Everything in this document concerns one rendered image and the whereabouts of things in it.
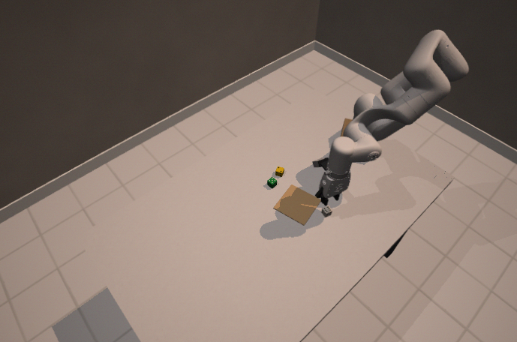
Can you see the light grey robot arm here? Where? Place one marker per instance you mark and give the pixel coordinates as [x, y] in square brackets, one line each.
[425, 85]

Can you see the brown flat mat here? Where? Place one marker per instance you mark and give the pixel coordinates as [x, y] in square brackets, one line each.
[297, 204]

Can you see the yellow die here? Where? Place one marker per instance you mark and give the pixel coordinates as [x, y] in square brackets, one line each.
[279, 171]

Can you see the white die with black pips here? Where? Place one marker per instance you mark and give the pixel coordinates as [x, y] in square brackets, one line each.
[326, 211]

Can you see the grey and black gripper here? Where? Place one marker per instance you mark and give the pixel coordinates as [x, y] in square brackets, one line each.
[332, 188]

